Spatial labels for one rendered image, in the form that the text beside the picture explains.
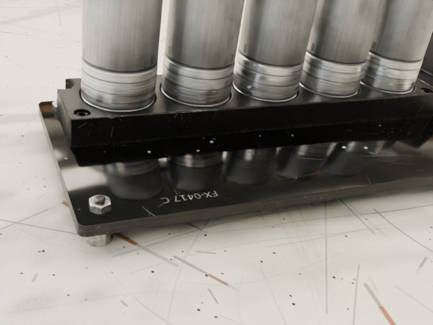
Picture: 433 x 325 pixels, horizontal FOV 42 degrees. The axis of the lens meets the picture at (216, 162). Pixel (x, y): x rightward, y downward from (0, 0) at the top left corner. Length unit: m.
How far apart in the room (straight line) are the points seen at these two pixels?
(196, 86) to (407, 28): 0.08
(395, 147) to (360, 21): 0.05
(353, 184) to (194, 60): 0.06
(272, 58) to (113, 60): 0.06
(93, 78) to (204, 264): 0.07
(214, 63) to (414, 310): 0.10
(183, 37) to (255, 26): 0.03
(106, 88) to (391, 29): 0.11
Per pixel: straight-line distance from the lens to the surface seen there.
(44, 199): 0.18
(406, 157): 0.21
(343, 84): 0.22
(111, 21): 0.17
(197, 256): 0.16
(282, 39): 0.20
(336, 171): 0.19
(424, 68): 0.32
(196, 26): 0.18
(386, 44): 0.23
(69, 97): 0.19
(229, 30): 0.19
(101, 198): 0.15
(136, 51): 0.18
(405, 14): 0.23
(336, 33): 0.21
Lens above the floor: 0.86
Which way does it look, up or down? 31 degrees down
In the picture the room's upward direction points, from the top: 9 degrees clockwise
